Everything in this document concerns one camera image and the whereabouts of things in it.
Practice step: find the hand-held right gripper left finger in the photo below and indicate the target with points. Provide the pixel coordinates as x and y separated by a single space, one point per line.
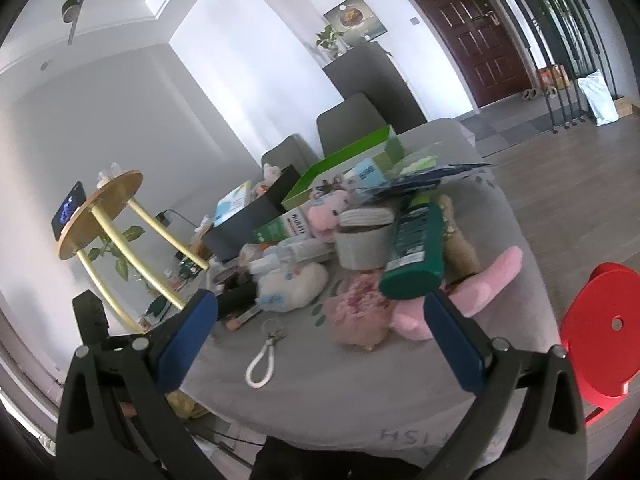
185 345

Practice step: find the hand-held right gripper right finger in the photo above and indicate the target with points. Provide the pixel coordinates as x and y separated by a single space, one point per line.
452 345

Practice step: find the pink plush toy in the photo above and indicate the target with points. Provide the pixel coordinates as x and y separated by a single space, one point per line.
450 305

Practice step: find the dark green packet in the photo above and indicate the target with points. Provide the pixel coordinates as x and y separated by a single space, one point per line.
415 245

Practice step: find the dark grey storage box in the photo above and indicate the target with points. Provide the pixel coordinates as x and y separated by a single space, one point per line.
240 237

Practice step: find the white plush toy blue ears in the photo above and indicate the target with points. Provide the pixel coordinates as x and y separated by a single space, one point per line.
295 285

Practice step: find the white blue tissue pack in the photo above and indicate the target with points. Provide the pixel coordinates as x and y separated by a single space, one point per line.
232 205

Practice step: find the green white book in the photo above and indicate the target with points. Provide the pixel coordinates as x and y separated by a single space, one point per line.
157 310

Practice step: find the small brown box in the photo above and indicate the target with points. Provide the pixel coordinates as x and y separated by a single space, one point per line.
242 317

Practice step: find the green plant in glass vase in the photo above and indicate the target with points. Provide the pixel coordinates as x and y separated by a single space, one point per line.
120 255

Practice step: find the black white plush toy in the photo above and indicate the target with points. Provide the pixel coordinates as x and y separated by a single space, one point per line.
237 297

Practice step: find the green printed mug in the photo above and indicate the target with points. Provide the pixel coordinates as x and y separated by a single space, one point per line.
190 267

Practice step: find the tan plush toy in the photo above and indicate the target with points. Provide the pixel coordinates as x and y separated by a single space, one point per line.
462 250

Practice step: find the black smartphone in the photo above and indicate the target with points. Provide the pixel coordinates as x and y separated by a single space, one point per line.
69 207

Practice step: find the round wooden stool yellow legs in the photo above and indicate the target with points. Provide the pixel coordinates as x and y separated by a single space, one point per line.
102 205

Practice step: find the grey cup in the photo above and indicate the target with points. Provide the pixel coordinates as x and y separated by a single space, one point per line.
362 247

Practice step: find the clear plastic bottle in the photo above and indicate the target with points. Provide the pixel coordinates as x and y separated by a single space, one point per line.
295 252

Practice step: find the small white object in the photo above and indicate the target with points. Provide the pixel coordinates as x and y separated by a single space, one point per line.
110 174

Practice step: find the red plastic stool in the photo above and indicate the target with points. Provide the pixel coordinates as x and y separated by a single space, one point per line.
600 340

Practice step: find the green white carton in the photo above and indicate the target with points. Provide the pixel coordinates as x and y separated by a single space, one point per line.
285 227

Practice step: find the person's black clothing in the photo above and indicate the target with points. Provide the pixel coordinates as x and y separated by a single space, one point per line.
340 465

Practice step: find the dark blue packet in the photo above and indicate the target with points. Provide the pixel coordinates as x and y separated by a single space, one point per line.
425 177

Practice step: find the pink white cow plush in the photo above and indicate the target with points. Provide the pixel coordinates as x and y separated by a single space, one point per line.
327 212

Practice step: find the blue white box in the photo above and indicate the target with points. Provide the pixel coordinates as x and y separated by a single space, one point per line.
365 172

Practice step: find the grey chair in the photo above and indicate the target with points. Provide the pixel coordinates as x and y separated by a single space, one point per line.
350 122
287 152

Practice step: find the green cardboard box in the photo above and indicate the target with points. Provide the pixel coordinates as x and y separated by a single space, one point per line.
345 155

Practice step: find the pair of shoes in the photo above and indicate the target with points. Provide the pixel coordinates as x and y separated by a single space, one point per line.
537 94

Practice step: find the dark grey cabinet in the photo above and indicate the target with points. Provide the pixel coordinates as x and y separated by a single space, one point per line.
375 85

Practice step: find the brown cardboard box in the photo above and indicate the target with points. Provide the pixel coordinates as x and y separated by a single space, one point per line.
552 75

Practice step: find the white bag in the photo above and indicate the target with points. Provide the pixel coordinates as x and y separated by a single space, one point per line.
600 97

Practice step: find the brown door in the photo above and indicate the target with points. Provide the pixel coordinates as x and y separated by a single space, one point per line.
460 30

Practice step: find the black metal partition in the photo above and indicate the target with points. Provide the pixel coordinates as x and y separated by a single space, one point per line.
560 35

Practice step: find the small potted plant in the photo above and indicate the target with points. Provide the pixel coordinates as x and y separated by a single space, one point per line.
330 40

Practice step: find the framed wall picture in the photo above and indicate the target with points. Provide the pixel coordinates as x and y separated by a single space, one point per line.
355 17

